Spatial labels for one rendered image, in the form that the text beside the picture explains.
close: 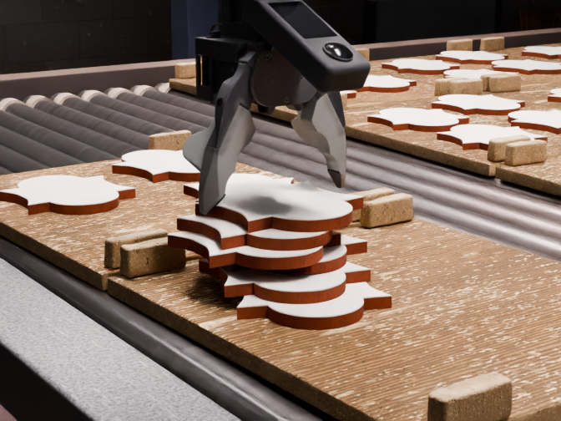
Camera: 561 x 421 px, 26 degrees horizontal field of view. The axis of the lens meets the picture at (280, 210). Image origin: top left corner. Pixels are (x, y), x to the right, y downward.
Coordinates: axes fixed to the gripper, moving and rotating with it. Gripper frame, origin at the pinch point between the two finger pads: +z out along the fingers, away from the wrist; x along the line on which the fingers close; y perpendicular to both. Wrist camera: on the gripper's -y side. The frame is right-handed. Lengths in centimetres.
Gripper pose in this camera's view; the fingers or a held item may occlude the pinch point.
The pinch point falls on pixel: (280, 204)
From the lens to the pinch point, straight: 103.4
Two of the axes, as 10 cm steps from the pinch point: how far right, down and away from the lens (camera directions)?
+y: -6.3, -1.9, 7.5
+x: -7.8, 1.6, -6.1
